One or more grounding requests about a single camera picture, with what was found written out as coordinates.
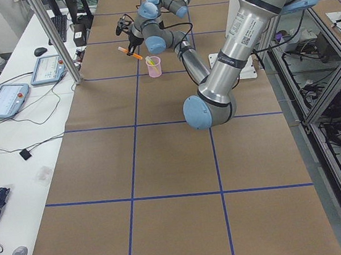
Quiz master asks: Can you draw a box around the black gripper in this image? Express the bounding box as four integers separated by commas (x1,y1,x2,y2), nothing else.
127,27,144,56

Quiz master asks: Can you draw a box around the orange highlighter pen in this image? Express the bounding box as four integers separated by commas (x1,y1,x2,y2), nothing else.
118,46,143,61

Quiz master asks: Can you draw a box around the pink mesh pen holder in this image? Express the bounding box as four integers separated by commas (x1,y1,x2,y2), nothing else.
145,55,164,78

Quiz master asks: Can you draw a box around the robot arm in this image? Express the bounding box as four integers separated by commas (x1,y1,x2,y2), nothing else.
123,0,319,130
138,0,191,19

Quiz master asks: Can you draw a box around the black desktop box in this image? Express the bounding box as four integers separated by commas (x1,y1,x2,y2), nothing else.
72,23,87,47

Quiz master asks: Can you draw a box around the black keyboard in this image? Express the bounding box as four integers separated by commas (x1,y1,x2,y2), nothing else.
51,15,68,43

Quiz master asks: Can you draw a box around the black monitor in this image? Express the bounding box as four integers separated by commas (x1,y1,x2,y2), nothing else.
44,0,94,27

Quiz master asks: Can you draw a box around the far teach pendant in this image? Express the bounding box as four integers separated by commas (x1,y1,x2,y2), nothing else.
30,55,65,86

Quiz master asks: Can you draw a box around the teach pendant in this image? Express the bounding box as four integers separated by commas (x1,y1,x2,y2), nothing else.
30,55,65,86
0,83,30,119

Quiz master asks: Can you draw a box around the black computer mouse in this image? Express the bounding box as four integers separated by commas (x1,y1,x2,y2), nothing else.
34,47,47,57

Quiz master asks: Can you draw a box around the near teach pendant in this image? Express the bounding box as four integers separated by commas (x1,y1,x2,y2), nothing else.
0,83,30,119

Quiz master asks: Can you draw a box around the small black box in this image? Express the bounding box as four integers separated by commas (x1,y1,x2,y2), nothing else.
19,148,32,161

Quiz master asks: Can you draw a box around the clear plastic bag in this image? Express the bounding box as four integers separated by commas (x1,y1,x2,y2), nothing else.
34,166,53,186

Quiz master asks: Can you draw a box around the grey round lid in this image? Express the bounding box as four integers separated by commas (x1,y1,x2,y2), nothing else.
11,246,28,255

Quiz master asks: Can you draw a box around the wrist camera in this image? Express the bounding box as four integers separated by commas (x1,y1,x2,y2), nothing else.
115,16,133,36

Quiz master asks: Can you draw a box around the aluminium frame post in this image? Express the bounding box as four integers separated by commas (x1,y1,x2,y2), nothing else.
27,0,82,85

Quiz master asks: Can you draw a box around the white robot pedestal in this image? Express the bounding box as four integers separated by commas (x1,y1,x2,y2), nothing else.
209,0,270,85

